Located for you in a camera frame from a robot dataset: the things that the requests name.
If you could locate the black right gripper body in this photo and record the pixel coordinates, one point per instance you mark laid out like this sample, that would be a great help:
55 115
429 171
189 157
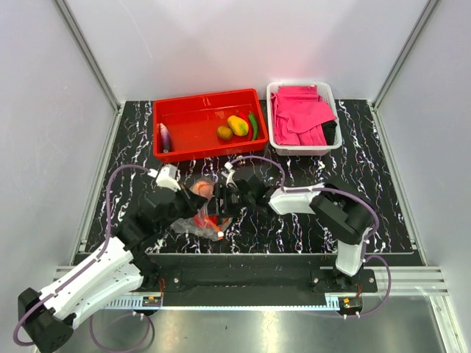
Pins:
232 200

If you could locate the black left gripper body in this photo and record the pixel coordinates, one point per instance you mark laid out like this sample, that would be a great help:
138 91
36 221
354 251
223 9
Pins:
183 207

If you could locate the orange fake peach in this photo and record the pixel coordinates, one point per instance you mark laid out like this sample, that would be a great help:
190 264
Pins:
203 188

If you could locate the red fake apple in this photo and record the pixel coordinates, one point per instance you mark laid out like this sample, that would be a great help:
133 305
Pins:
206 222

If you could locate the clear zip top bag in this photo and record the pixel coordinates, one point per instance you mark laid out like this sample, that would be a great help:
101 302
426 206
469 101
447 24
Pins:
188 226

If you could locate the yellow green fake mango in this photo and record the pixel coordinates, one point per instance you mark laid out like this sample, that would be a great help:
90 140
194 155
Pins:
237 125

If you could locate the purple fake eggplant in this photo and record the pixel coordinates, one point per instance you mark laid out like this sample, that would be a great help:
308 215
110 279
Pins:
165 139

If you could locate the green fake chili pepper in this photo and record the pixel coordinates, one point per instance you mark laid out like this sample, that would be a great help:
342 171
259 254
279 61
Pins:
254 124

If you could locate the red fake chili pepper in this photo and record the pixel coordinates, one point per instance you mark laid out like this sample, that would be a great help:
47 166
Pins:
245 117

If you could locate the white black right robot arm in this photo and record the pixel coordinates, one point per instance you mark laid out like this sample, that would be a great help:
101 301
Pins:
347 215

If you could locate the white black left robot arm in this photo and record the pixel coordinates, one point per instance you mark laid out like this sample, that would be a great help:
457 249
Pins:
49 316

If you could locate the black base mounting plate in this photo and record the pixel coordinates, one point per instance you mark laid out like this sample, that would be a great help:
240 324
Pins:
253 280

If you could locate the red plastic tray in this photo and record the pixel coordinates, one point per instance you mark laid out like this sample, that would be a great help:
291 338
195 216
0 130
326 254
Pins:
193 120

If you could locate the pink cloth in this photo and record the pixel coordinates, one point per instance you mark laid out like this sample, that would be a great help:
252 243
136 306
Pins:
302 117

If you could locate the black marble pattern mat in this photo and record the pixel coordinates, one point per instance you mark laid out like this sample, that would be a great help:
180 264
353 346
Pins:
359 161

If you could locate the white plastic basket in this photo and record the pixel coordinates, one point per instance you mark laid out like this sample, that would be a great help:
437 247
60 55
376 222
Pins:
324 90

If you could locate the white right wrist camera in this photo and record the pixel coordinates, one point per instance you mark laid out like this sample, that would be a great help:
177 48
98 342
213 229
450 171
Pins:
228 172

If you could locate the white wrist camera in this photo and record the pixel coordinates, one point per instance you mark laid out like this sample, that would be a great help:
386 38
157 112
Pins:
228 172
165 177

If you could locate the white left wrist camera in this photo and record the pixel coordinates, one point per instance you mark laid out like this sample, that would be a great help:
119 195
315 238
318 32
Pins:
165 177

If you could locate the white slotted cable duct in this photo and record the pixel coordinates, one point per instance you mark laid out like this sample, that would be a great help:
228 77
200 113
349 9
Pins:
135 303

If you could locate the left aluminium frame post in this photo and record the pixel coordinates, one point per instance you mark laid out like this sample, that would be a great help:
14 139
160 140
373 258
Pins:
76 33

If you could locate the aluminium frame post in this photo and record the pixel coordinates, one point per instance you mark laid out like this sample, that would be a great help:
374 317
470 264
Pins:
76 33
411 41

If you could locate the right aluminium frame post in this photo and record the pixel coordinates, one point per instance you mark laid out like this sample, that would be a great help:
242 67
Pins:
411 41

